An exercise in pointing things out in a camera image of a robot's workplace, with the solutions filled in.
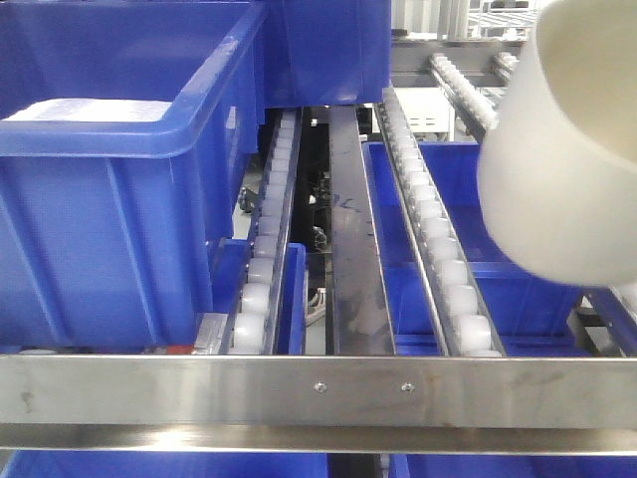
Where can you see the far right roller track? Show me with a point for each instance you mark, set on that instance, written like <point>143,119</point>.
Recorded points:
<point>504,65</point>

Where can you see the blue bin front left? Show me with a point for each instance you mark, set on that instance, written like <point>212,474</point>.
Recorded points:
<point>126,130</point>

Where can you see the blue bin rear centre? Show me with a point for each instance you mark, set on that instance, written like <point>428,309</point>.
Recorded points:
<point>323,53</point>

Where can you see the white plastic bin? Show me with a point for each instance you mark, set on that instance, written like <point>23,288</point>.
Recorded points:
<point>557,175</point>

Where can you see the white roller track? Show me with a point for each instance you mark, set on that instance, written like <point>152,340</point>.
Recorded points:
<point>460,318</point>
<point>252,327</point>
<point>475,111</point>

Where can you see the steel front shelf rail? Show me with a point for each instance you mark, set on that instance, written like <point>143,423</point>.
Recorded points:
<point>534,406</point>

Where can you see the middle white roller track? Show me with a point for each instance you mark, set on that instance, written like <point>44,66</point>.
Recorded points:
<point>460,318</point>

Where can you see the blue bin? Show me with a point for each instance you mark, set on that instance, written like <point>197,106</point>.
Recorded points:
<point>530,313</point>
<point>323,53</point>
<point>126,130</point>

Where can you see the right white roller track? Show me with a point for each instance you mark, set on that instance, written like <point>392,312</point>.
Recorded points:
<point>475,111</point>

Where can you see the blue bin lower right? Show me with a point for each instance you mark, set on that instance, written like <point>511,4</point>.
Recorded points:
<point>530,313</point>

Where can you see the dark steel divider strip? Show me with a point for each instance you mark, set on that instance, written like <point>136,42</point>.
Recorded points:
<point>360,311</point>

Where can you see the left white roller track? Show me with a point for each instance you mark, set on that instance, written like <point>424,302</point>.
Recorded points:
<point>252,327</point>

